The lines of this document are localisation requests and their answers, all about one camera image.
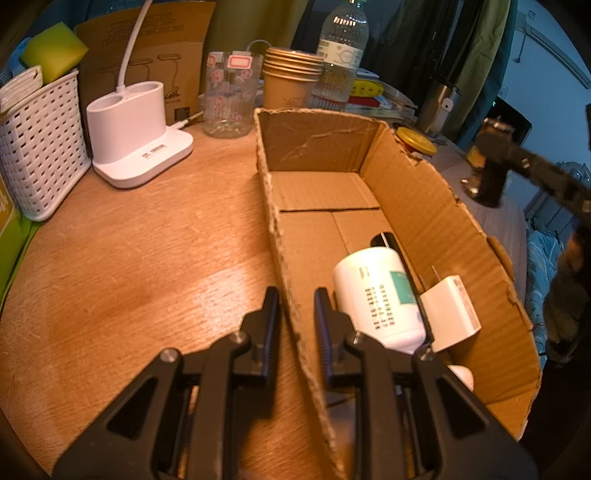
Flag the steel thermos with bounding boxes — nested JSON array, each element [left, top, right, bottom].
[[416, 76, 462, 137]]

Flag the white bottle with teal label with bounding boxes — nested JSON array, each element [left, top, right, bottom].
[[332, 247, 435, 355]]

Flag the blue printed bedsheet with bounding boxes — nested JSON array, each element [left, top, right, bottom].
[[524, 217, 570, 352]]

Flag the white desk lamp base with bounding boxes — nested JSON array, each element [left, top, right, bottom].
[[86, 0, 195, 189]]

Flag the black electronic device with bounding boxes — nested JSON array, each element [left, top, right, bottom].
[[492, 99, 533, 153]]

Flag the clear water bottle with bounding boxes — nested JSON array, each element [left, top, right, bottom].
[[310, 0, 370, 114]]

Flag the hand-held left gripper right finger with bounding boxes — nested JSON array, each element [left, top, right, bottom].
[[313, 287, 539, 480]]

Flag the brown lamp packaging box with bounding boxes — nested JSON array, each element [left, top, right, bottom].
[[74, 2, 218, 127]]

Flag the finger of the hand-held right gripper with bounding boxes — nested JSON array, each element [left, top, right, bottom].
[[482, 117, 591, 220]]

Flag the yellow-lid can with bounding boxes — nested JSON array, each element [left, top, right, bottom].
[[396, 128, 438, 158]]

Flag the white charger plug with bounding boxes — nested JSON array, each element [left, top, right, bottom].
[[418, 265, 482, 354]]

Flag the green carton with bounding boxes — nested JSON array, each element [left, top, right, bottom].
[[0, 178, 33, 305]]

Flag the white plastic basket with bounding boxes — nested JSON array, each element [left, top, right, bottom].
[[0, 69, 93, 222]]

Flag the white earbuds case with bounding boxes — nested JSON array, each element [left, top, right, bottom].
[[445, 364, 475, 393]]

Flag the yellow wipes packet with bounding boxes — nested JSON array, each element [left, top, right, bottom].
[[353, 78, 385, 99]]

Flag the cardboard box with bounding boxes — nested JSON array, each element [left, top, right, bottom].
[[253, 107, 543, 480]]

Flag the stack of brown paper cups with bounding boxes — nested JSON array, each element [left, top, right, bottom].
[[262, 46, 325, 112]]

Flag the white packet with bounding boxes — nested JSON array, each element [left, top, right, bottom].
[[0, 65, 45, 114]]

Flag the yellow-green sponge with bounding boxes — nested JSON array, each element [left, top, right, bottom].
[[21, 23, 89, 86]]

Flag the olive hanging jacket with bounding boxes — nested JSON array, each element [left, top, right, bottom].
[[457, 0, 514, 108]]

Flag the printed glass cup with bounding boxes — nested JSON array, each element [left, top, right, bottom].
[[203, 51, 264, 139]]

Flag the white lamp cable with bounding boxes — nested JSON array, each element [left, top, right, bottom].
[[171, 111, 205, 133]]

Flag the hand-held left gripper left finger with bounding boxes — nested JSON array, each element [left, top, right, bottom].
[[52, 286, 281, 480]]

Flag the blue packet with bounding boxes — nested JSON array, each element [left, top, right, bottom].
[[8, 39, 29, 75]]

